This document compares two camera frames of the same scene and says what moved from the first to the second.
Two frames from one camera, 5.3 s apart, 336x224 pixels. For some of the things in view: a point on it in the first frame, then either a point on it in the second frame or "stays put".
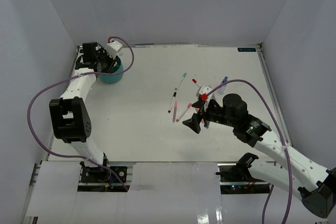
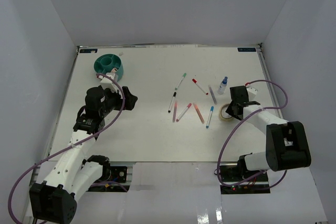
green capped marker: x=184 y=76 stays put
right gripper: x=194 y=122 → x=229 y=110
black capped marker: x=171 y=102 stays put
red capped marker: x=195 y=81 stays put
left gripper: x=112 y=61 → x=130 y=99
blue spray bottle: x=221 y=89 stays put
